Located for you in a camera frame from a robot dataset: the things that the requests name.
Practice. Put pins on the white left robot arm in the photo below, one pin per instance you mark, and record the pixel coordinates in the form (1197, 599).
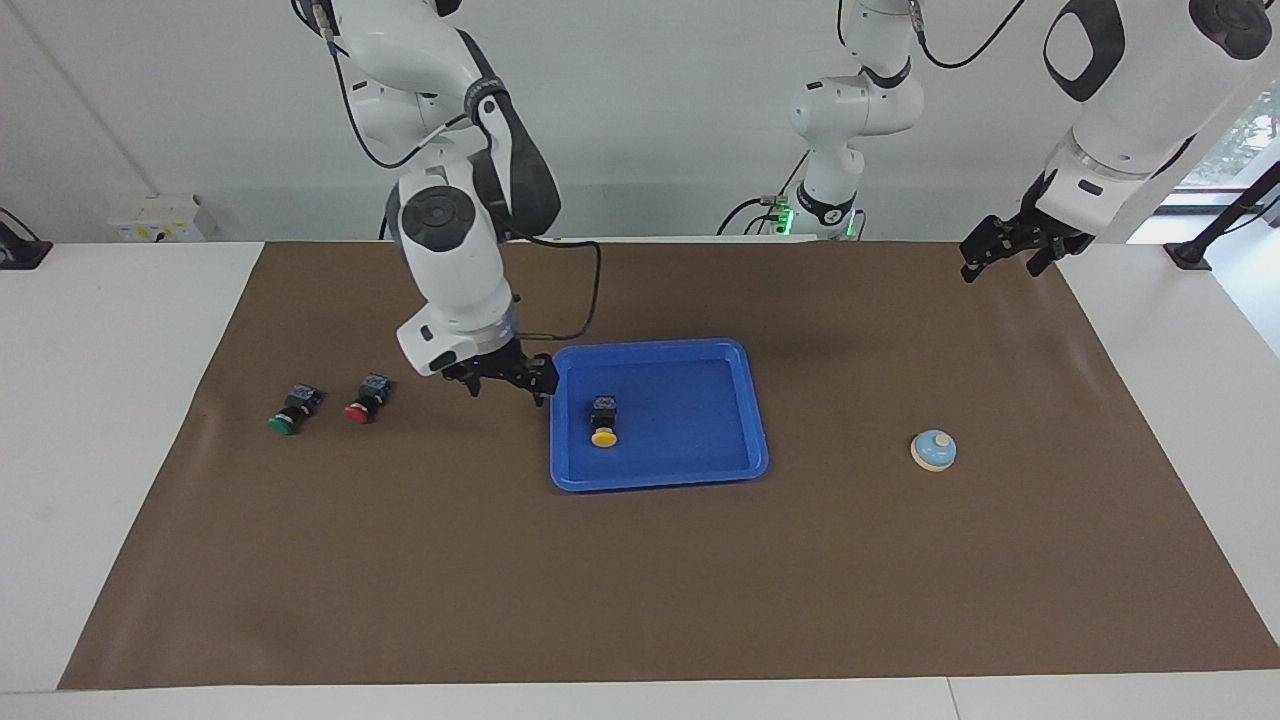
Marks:
(1140, 100)

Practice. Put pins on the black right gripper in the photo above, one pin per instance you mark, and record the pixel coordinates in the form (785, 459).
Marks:
(495, 365)

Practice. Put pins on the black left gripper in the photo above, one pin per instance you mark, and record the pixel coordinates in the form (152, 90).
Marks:
(1050, 240)

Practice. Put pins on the yellow push button switch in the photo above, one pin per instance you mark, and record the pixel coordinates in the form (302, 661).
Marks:
(604, 437)

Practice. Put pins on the red push button switch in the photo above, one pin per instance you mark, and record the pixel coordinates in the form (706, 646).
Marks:
(358, 412)

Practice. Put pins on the black table clamp mount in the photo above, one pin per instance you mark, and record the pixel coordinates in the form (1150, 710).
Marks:
(20, 252)

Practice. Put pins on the green push button switch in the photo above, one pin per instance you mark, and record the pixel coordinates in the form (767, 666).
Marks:
(283, 424)

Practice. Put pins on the brown table mat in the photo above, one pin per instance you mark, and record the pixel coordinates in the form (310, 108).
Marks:
(640, 580)

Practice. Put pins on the black angled stand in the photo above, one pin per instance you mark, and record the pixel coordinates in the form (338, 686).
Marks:
(1190, 253)

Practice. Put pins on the white wall socket box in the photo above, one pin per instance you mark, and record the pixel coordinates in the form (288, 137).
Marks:
(155, 220)

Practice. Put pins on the blue plastic tray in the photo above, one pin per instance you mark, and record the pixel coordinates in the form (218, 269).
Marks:
(700, 430)

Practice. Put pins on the light blue desk bell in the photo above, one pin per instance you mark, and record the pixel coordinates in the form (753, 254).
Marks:
(932, 450)

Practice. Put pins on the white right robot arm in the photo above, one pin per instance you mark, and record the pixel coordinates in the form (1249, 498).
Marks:
(460, 270)

